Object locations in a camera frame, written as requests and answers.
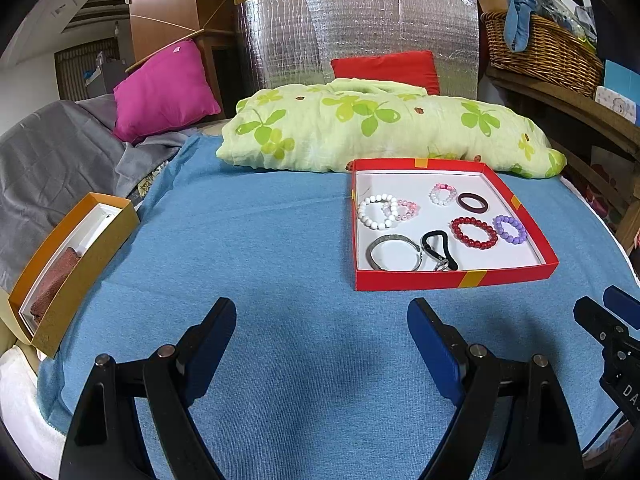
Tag wooden cabinet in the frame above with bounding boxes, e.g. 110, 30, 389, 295
127, 0, 238, 106

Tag red cardboard box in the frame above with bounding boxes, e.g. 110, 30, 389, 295
348, 157, 560, 292

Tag pink and clear bead bracelet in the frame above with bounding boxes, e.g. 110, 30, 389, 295
429, 183, 458, 207

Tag white towel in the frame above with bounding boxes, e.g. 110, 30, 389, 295
0, 345, 68, 478

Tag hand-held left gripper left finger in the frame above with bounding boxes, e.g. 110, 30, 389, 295
59, 297, 237, 480

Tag magenta cushion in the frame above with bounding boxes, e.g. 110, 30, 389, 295
112, 40, 222, 143

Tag light blue card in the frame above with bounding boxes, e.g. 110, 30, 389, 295
602, 60, 640, 96

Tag green clover print pillow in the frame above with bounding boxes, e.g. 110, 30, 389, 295
216, 78, 567, 179

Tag red bead bracelet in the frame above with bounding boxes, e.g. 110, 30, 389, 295
451, 216, 499, 251

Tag pale pink bead bracelet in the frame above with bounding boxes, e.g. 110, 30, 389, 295
382, 198, 418, 222

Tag grey blanket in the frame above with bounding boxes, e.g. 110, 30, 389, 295
0, 97, 186, 293

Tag wooden shelf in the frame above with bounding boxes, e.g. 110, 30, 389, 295
485, 67, 640, 251

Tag silver metal bangle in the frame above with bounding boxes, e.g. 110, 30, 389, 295
368, 234, 423, 273

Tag blue cloth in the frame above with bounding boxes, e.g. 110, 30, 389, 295
504, 0, 551, 53

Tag brown cloth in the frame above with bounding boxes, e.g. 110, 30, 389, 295
29, 249, 81, 320

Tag black strap keyring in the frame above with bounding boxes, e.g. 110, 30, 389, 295
421, 230, 460, 273

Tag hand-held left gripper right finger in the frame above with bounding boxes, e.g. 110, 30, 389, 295
407, 297, 583, 480

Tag purple bead bracelet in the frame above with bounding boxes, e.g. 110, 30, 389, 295
492, 215, 528, 245

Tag red cushion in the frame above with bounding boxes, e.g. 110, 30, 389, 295
331, 51, 441, 96

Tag wicker basket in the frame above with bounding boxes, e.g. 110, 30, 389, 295
481, 10, 606, 98

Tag maroon bangle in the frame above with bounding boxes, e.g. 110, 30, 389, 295
456, 191, 490, 212

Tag silver foil mat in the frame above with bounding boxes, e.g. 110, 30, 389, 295
235, 0, 481, 98

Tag orange cardboard box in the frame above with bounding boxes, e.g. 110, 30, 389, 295
7, 191, 141, 359

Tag white bead bracelet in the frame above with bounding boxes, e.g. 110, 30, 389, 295
357, 194, 399, 231

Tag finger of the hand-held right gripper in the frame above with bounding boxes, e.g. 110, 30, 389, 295
604, 286, 640, 331
574, 297, 628, 346

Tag black cable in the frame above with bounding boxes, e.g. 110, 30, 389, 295
582, 410, 626, 456

